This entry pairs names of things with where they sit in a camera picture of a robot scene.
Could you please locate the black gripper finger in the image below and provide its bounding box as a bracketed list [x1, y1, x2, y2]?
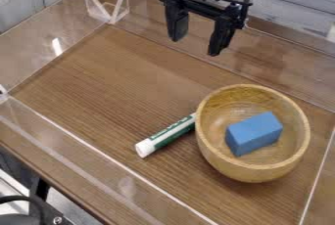
[208, 17, 236, 57]
[165, 1, 189, 42]

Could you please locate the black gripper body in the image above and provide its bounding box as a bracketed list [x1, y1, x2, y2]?
[158, 0, 253, 29]

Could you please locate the blue foam block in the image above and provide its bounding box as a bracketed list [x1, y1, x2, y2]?
[225, 112, 283, 157]

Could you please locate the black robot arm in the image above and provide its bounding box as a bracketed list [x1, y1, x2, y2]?
[160, 0, 252, 57]

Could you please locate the brown wooden bowl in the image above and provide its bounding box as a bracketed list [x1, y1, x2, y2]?
[196, 84, 311, 183]

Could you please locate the white green marker pen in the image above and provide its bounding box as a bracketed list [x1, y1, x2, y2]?
[136, 113, 196, 158]

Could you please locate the black table leg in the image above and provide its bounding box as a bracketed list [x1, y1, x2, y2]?
[34, 178, 51, 202]

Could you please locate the clear acrylic tray wall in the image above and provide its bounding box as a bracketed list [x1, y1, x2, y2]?
[0, 0, 335, 225]

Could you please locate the clear acrylic corner bracket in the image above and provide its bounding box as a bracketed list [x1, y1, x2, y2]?
[85, 0, 130, 24]

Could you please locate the black cable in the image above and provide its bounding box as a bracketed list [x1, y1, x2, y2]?
[0, 195, 44, 225]

